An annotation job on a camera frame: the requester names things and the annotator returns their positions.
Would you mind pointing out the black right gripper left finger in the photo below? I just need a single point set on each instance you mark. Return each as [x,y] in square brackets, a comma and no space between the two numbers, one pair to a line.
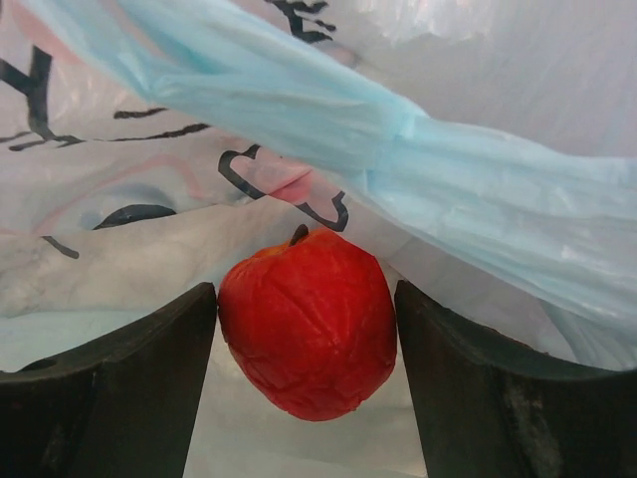
[122,405]

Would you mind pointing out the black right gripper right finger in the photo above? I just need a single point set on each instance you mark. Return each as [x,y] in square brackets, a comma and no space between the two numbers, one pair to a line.
[489,406]

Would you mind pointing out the light blue plastic bag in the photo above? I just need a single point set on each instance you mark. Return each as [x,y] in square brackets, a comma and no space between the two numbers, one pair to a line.
[483,151]

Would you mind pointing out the red wrinkled fake fruit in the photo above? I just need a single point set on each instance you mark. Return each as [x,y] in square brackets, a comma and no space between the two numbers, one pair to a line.
[311,324]

